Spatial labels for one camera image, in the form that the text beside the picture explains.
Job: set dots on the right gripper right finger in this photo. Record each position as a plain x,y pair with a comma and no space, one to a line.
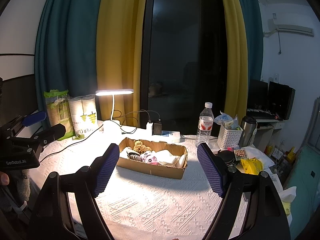
265,216

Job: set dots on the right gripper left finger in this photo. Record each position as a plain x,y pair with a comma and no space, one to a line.
52,217

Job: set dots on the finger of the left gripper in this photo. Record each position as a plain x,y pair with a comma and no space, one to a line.
34,118
49,135

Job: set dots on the grey black sock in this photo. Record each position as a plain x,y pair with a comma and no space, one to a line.
131,154

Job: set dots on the pink plush toy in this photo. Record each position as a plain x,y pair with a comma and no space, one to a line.
149,158

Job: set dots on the white paper towel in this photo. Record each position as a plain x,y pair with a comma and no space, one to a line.
165,158

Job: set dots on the person's left hand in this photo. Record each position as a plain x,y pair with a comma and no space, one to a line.
4,178

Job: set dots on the green paper cups pack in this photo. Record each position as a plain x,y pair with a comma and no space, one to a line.
58,111

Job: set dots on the black round case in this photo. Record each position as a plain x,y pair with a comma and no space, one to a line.
227,156

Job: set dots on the white desk lamp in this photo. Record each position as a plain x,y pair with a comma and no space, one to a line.
111,127

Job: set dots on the white perforated basket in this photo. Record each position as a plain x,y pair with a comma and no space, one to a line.
228,137

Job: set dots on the teal curtain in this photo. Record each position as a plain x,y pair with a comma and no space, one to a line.
65,49

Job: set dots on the brown cardboard box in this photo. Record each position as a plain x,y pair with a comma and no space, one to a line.
155,170

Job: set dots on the brown plush bear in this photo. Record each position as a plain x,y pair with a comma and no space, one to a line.
140,148

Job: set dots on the steel thermos mug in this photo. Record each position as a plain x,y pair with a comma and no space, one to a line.
249,130

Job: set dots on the white textured tablecloth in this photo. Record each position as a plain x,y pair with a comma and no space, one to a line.
137,204

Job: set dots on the white foam roll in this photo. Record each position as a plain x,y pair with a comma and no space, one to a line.
180,161

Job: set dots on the white charger plug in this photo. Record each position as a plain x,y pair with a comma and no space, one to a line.
149,128

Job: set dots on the clear water bottle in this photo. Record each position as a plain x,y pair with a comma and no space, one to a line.
205,124

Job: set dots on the black power adapter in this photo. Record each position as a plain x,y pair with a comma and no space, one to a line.
157,128

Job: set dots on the yellow curtain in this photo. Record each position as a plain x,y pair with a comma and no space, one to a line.
118,56

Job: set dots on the white air conditioner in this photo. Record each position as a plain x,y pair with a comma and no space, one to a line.
289,28

